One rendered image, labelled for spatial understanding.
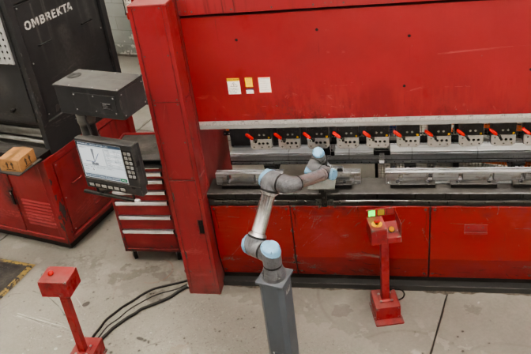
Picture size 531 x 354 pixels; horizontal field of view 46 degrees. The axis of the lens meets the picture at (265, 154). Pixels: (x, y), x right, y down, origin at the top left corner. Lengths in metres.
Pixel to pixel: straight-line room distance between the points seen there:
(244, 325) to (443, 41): 2.41
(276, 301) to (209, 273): 1.10
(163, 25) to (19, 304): 2.70
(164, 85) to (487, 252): 2.50
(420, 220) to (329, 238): 0.66
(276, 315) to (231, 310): 0.92
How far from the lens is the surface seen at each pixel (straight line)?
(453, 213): 4.45
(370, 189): 4.38
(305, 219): 4.50
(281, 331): 4.04
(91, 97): 3.82
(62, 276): 4.25
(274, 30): 3.99
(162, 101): 4.13
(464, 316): 4.72
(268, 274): 3.78
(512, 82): 4.14
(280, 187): 3.66
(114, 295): 5.24
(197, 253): 4.75
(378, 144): 4.26
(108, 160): 3.95
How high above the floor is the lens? 3.26
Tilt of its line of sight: 29 degrees down
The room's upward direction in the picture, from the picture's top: 7 degrees counter-clockwise
